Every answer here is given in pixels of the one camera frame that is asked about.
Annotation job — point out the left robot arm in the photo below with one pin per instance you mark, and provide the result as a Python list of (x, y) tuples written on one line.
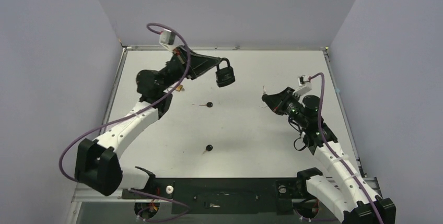
[(98, 160)]

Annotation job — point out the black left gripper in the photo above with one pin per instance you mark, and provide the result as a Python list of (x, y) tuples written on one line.
[(195, 63)]

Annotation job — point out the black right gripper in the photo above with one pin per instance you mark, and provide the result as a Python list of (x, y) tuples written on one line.
[(279, 101)]

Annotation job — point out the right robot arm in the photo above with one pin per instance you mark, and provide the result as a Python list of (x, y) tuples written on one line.
[(350, 198)]

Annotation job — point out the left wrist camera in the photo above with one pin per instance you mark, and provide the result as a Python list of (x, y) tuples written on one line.
[(167, 39)]

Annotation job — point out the small brass padlock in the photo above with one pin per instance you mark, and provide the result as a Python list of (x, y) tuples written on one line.
[(180, 88)]

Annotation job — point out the aluminium table edge rail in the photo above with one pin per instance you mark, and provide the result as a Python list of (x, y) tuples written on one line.
[(234, 48)]

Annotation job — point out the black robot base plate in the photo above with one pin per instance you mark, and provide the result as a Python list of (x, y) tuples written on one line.
[(235, 195)]

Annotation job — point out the key on base plate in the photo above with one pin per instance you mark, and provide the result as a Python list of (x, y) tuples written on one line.
[(210, 205)]

